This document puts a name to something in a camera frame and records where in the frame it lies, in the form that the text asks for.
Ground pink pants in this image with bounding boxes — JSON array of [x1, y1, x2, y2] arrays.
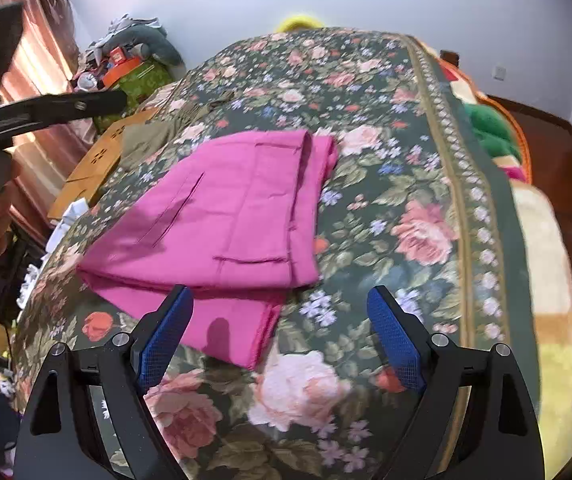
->
[[78, 130, 338, 370]]

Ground pink curtain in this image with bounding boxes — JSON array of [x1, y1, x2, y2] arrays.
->
[[0, 0, 95, 244]]

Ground wooden lap table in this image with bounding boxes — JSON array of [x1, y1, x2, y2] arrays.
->
[[47, 108, 157, 223]]

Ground pile of white papers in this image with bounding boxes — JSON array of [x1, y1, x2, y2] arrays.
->
[[16, 198, 88, 310]]

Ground orange box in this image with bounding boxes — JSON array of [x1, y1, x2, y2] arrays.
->
[[102, 58, 143, 88]]

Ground olive green pants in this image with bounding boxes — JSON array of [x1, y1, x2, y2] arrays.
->
[[118, 103, 210, 171]]

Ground green patterned bag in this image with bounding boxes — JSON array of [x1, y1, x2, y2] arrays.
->
[[93, 61, 173, 134]]

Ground grey plush toy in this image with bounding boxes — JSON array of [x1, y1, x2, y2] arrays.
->
[[84, 14, 183, 66]]

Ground floral bedspread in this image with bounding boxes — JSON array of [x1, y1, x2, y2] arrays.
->
[[14, 28, 541, 479]]

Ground yellow plush pillow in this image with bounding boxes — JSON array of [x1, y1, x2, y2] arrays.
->
[[275, 14, 325, 32]]

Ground white wall socket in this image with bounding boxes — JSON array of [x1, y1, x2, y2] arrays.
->
[[492, 65, 506, 81]]

